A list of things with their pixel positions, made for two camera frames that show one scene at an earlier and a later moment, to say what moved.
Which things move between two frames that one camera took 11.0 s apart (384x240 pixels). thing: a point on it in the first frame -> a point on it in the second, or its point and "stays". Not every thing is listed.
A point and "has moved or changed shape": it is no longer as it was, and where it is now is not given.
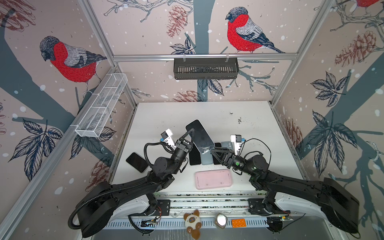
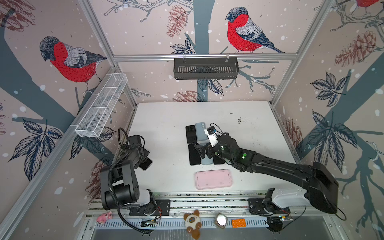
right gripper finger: (220, 155) -> (206, 149)
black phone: (201, 138) has moved or changed shape
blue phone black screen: (194, 156) stays
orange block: (239, 223) stays
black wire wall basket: (205, 68) stays
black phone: (215, 160) stays
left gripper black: (182, 147) -> (146, 153)
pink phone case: (213, 179) stays
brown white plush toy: (192, 221) stays
